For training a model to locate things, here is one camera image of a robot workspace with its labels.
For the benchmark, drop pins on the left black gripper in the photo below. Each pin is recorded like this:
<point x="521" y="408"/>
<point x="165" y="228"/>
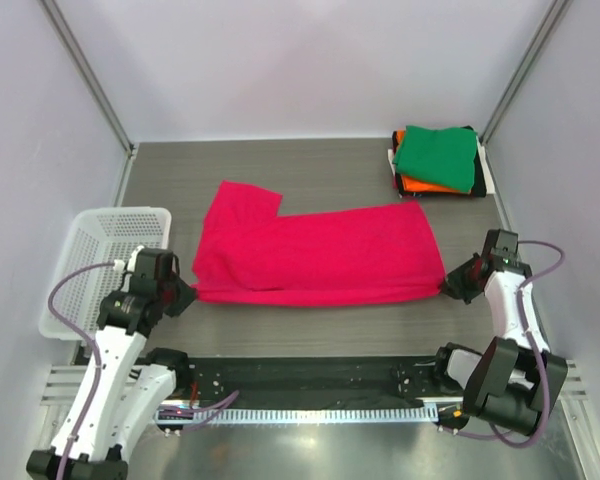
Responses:
<point x="186" y="296"/>

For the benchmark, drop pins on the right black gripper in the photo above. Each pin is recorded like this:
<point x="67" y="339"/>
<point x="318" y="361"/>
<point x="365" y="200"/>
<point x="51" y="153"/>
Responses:
<point x="453" y="285"/>

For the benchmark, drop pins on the pink t shirt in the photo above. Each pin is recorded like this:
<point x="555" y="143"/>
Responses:
<point x="250" y="254"/>

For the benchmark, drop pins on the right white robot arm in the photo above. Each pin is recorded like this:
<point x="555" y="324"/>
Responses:
<point x="514" y="384"/>

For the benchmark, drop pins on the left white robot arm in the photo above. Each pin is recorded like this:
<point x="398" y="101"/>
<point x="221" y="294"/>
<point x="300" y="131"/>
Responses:
<point x="108" y="416"/>

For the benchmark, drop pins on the black folded t shirt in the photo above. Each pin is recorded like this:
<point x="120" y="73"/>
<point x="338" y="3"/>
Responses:
<point x="445" y="161"/>

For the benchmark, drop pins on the white plastic basket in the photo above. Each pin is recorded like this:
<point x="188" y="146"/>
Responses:
<point x="99" y="236"/>

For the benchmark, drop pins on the white folded t shirt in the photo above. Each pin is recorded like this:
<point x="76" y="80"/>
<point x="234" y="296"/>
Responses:
<point x="487" y="175"/>

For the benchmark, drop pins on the orange folded t shirt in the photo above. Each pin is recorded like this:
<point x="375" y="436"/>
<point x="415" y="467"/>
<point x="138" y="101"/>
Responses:
<point x="409" y="186"/>

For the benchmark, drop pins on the green folded t shirt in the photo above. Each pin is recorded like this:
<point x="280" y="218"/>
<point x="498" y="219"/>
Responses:
<point x="442" y="157"/>

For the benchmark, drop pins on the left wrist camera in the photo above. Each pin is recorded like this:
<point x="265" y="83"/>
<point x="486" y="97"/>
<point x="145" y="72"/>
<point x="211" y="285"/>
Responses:
<point x="147" y="271"/>

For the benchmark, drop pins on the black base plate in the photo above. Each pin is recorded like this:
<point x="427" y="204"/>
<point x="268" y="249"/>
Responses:
<point x="408" y="377"/>

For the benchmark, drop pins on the white slotted cable duct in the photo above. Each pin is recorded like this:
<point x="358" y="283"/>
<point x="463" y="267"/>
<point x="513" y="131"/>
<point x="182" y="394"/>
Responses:
<point x="233" y="417"/>

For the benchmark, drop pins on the aluminium rail frame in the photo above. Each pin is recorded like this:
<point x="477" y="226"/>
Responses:
<point x="63" y="383"/>

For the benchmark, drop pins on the right aluminium corner post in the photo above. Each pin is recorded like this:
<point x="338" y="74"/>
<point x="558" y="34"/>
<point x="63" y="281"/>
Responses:
<point x="539" y="41"/>

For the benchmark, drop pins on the aluminium corner post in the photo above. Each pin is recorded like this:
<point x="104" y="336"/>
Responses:
<point x="72" y="46"/>
<point x="539" y="41"/>

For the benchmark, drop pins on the left aluminium corner post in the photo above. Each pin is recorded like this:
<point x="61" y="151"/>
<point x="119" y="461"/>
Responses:
<point x="72" y="46"/>

